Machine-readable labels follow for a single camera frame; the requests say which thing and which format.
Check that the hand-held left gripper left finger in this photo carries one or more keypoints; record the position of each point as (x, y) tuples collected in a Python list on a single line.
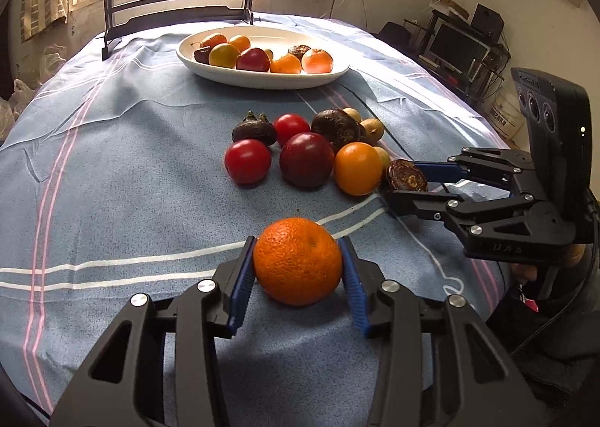
[(241, 286)]

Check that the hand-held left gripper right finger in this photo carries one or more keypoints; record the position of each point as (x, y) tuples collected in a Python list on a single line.
[(354, 286)]

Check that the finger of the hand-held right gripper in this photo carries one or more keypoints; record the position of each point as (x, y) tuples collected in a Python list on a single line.
[(436, 170), (417, 202)]

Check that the dark water chestnut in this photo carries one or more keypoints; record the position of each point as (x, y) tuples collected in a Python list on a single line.
[(335, 127), (298, 51), (405, 176), (253, 127)]

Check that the tan longan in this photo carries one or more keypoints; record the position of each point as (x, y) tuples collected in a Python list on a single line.
[(373, 129), (383, 156), (351, 114), (268, 54)]

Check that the orange mandarin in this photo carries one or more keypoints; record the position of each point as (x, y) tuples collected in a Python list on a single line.
[(357, 168), (317, 60), (213, 39), (239, 42), (285, 65), (297, 260)]

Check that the red tomato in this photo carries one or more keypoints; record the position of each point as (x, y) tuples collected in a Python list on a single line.
[(291, 127), (247, 161)]

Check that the white round plate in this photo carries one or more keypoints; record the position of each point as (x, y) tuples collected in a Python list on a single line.
[(262, 80)]

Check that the yellow green mandarin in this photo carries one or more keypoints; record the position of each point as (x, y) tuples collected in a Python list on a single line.
[(224, 55)]

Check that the small dark purple plum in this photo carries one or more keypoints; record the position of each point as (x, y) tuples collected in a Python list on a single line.
[(202, 54)]

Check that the person's right hand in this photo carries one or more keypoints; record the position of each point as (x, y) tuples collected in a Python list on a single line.
[(525, 274)]

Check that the white bucket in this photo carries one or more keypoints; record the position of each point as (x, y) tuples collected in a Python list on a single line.
[(506, 110)]

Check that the black equipment rack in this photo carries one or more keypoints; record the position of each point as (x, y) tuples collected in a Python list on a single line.
[(497, 66)]

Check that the black monitor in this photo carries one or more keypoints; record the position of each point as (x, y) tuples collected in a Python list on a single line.
[(457, 47)]

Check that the black speaker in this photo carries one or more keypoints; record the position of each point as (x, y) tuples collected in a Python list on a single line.
[(487, 21)]

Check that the blue striped tablecloth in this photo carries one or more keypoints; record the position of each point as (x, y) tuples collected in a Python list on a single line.
[(140, 174)]

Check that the plastic bag with oranges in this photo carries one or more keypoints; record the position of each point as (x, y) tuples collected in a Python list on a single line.
[(11, 108)]

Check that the clear plastic bag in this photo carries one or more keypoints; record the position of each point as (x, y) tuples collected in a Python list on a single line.
[(54, 59)]

